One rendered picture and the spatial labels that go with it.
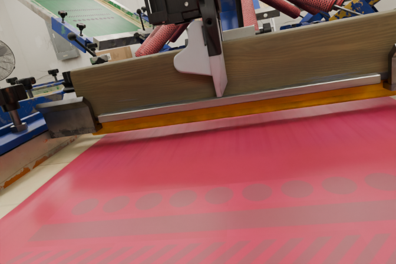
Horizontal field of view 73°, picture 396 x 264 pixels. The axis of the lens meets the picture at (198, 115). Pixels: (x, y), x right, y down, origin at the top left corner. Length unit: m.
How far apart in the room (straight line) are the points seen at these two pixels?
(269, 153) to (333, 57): 0.14
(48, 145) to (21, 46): 5.48
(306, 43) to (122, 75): 0.23
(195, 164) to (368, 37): 0.24
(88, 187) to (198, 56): 0.18
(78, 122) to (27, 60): 5.46
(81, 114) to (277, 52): 0.27
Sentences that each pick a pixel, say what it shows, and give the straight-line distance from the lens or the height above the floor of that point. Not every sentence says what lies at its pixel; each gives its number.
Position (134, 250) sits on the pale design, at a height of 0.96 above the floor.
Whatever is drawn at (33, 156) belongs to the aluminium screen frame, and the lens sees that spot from 0.41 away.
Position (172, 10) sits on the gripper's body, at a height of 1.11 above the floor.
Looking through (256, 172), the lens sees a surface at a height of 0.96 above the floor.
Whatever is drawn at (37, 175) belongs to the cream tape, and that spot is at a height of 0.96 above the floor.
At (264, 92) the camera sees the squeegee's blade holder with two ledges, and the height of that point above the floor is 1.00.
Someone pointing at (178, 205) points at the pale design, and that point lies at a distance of 0.22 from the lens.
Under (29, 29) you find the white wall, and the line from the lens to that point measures 5.74.
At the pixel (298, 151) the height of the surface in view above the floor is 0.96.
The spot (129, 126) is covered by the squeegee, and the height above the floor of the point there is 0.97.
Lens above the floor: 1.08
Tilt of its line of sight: 16 degrees down
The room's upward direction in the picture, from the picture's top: 11 degrees counter-clockwise
